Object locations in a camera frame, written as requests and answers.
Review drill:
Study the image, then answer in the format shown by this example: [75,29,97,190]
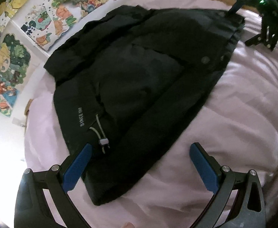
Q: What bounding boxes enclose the group of colourful wall drawings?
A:
[0,0,160,118]

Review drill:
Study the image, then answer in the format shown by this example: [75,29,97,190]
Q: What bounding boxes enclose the pink bed sheet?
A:
[24,0,278,228]

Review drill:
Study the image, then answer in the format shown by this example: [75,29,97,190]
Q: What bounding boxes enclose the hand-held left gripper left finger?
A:
[14,143,93,228]

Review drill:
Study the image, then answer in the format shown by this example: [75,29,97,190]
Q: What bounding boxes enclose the black jacket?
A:
[43,4,246,206]

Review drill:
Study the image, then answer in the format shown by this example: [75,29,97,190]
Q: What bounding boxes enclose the bright window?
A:
[0,116,26,219]

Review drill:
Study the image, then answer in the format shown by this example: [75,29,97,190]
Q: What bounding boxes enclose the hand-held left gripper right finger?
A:
[190,142,266,228]

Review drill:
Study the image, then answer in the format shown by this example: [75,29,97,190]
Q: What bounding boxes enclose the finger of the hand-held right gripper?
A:
[228,0,246,15]
[245,11,278,52]

